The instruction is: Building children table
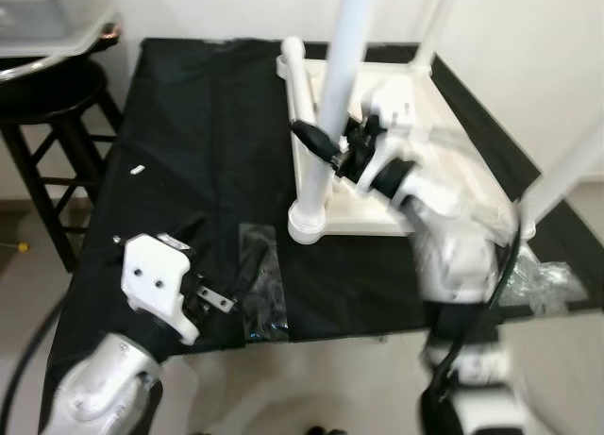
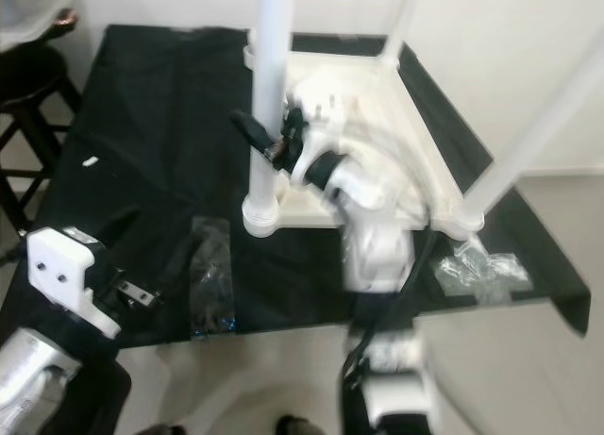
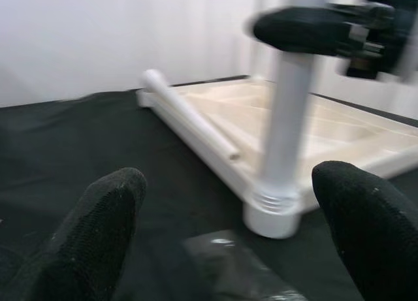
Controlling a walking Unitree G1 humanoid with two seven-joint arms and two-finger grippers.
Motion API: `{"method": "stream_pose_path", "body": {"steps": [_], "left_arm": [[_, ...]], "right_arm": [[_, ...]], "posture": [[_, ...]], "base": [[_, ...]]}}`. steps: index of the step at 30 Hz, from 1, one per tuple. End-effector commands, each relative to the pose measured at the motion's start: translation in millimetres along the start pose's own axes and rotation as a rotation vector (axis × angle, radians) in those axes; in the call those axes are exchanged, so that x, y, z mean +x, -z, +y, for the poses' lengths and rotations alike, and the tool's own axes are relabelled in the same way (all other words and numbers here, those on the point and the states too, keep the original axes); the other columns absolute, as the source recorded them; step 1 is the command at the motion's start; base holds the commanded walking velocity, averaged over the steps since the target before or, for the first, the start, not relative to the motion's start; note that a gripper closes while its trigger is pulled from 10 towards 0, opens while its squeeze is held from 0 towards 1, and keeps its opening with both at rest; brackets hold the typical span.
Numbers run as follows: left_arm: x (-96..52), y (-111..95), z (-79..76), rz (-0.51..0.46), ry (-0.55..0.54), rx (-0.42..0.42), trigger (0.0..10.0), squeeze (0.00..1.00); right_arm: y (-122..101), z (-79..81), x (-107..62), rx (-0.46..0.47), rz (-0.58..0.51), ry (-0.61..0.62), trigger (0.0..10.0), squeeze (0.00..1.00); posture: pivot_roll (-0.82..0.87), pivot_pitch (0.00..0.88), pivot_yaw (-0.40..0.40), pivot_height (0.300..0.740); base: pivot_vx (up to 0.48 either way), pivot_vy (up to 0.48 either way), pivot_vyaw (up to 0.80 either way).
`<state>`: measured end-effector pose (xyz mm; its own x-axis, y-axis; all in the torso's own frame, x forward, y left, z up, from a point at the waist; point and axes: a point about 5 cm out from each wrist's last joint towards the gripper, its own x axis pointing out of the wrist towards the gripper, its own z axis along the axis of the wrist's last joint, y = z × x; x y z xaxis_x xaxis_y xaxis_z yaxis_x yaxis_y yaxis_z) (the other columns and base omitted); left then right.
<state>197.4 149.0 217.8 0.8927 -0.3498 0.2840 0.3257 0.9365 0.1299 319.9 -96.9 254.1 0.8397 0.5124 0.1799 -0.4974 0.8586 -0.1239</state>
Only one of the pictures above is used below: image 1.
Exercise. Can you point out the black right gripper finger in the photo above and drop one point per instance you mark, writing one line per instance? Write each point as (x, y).
(316, 144)

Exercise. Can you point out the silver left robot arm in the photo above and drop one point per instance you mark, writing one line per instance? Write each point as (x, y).
(104, 388)

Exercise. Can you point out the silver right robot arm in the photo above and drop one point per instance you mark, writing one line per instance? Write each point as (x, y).
(453, 256)

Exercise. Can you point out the clear tape strip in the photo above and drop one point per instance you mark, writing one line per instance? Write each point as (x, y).
(264, 303)

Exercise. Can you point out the black table cloth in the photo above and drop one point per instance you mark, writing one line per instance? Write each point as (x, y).
(189, 124)

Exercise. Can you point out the small white scrap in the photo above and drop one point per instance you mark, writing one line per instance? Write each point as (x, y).
(137, 170)

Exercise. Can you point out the grey robot right foot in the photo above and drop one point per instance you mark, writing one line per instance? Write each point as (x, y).
(326, 430)

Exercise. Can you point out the crumpled clear tape patch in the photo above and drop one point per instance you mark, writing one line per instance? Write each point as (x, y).
(543, 284)

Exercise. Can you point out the small yellow floor object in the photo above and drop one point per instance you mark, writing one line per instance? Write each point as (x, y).
(17, 247)

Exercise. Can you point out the black wooden stool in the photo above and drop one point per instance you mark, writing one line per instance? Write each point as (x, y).
(47, 95)

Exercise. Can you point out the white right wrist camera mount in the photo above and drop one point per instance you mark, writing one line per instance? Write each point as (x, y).
(392, 105)

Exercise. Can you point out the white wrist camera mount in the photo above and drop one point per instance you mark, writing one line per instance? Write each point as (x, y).
(156, 275)
(392, 105)

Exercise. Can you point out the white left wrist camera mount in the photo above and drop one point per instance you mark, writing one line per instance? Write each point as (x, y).
(156, 275)

